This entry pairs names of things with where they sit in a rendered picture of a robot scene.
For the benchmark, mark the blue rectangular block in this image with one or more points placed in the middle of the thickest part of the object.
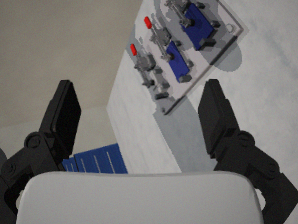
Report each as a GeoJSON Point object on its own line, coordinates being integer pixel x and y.
{"type": "Point", "coordinates": [178, 65]}
{"type": "Point", "coordinates": [202, 27]}

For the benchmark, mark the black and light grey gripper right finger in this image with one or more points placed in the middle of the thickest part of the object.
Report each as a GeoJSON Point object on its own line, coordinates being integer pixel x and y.
{"type": "Point", "coordinates": [235, 151]}

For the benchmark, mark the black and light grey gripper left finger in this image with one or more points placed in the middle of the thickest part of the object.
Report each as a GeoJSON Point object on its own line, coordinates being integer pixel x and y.
{"type": "Point", "coordinates": [55, 140]}

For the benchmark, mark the grey fixture plate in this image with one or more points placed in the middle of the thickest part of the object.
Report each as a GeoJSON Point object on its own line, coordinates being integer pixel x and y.
{"type": "Point", "coordinates": [203, 60]}

